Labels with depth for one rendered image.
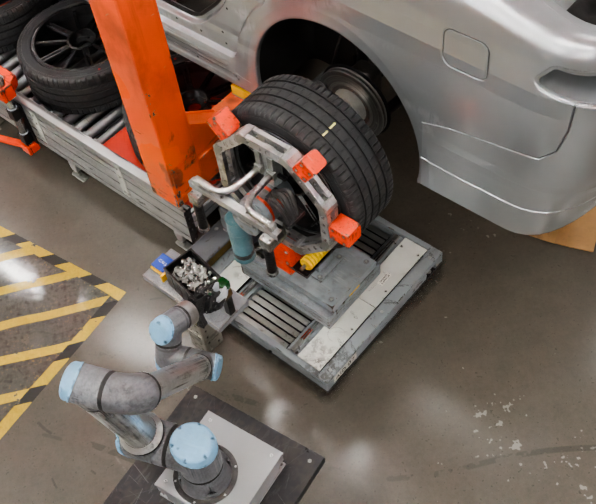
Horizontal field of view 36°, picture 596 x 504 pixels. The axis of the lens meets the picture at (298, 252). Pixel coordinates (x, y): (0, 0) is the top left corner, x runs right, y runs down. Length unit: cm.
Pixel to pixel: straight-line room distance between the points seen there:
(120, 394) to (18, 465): 149
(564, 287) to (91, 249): 219
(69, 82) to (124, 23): 143
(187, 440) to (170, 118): 122
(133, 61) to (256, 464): 147
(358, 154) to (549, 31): 81
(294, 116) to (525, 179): 81
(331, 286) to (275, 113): 97
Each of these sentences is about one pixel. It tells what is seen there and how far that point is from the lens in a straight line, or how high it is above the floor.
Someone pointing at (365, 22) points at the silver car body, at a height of 141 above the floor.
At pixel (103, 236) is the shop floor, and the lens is 451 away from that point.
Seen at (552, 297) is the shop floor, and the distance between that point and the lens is 414.
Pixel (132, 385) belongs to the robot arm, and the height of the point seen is 122.
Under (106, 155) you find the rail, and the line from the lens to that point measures 431.
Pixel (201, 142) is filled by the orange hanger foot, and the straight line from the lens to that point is 377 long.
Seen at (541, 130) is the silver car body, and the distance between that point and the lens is 295.
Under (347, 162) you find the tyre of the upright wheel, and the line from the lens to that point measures 315.
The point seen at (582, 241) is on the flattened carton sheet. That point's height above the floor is 1.
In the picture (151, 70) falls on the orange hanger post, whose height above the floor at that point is 124.
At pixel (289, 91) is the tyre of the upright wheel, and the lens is 327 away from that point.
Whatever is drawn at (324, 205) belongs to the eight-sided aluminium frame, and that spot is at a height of 98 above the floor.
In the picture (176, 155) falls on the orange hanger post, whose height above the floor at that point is 79.
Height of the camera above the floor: 341
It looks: 53 degrees down
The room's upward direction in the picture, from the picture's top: 9 degrees counter-clockwise
